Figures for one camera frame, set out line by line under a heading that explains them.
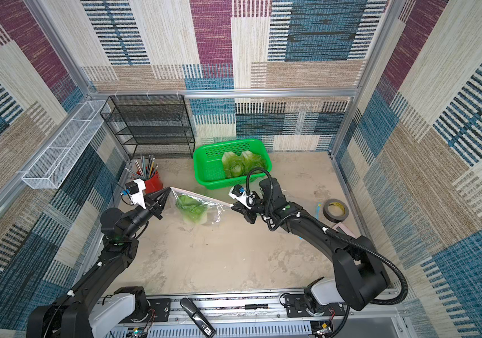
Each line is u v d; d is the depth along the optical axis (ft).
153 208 2.17
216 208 2.79
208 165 3.79
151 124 3.56
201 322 2.21
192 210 2.55
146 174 3.34
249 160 3.45
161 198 2.39
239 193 2.26
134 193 2.09
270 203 2.09
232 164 3.35
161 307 2.44
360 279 1.38
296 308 2.39
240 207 2.39
